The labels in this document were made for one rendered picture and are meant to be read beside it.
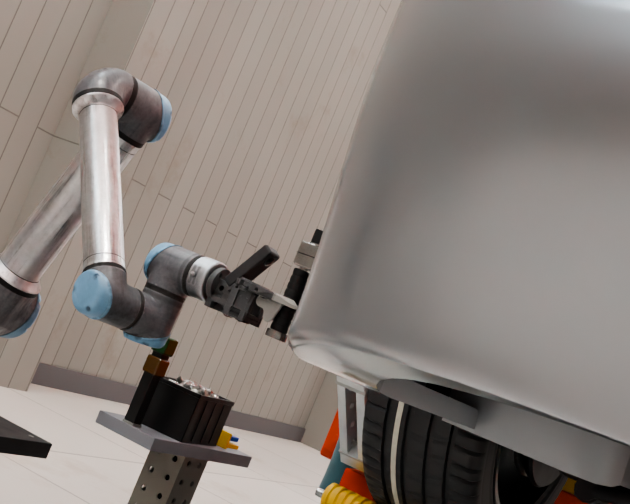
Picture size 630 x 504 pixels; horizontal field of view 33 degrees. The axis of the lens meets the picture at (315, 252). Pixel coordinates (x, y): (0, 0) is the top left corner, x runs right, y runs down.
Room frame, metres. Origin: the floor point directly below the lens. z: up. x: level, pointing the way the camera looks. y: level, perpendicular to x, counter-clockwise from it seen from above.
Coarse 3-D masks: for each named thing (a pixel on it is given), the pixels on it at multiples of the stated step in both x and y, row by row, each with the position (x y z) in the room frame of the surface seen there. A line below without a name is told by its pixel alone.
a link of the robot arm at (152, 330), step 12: (144, 288) 2.27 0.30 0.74; (156, 288) 2.25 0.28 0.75; (156, 300) 2.25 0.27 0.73; (168, 300) 2.25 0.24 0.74; (180, 300) 2.27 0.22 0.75; (144, 312) 2.21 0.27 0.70; (156, 312) 2.24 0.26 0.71; (168, 312) 2.25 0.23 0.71; (144, 324) 2.22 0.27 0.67; (156, 324) 2.24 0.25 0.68; (168, 324) 2.26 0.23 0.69; (132, 336) 2.25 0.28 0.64; (144, 336) 2.24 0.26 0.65; (156, 336) 2.25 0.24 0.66; (168, 336) 2.28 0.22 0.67
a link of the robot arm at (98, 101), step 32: (96, 96) 2.37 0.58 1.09; (128, 96) 2.45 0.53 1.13; (96, 128) 2.34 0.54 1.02; (96, 160) 2.30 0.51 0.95; (96, 192) 2.26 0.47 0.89; (96, 224) 2.22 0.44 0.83; (96, 256) 2.19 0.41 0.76; (96, 288) 2.13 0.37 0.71; (128, 288) 2.19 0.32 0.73; (128, 320) 2.20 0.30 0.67
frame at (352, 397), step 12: (348, 384) 1.95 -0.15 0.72; (348, 396) 1.98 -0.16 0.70; (360, 396) 1.95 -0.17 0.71; (348, 408) 2.00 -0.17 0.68; (360, 408) 1.97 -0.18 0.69; (348, 420) 2.02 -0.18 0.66; (360, 420) 1.98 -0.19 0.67; (348, 432) 2.03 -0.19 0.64; (360, 432) 2.00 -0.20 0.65; (348, 444) 2.05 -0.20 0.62; (360, 444) 2.02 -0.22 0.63; (348, 456) 2.06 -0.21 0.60; (360, 456) 2.04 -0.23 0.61; (360, 468) 2.06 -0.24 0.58
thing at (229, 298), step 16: (224, 272) 2.22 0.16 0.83; (208, 288) 2.20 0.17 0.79; (224, 288) 2.21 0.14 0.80; (240, 288) 2.16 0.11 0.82; (208, 304) 2.21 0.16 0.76; (224, 304) 2.19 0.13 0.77; (240, 304) 2.16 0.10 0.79; (256, 304) 2.18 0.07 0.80; (240, 320) 2.16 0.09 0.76; (256, 320) 2.19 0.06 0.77
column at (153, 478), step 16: (144, 464) 2.61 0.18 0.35; (160, 464) 2.59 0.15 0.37; (176, 464) 2.57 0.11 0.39; (192, 464) 2.59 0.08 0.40; (144, 480) 2.60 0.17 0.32; (160, 480) 2.58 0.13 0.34; (176, 480) 2.56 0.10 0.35; (192, 480) 2.62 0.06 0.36; (144, 496) 2.59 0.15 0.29; (160, 496) 2.59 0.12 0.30; (176, 496) 2.59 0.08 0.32; (192, 496) 2.64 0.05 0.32
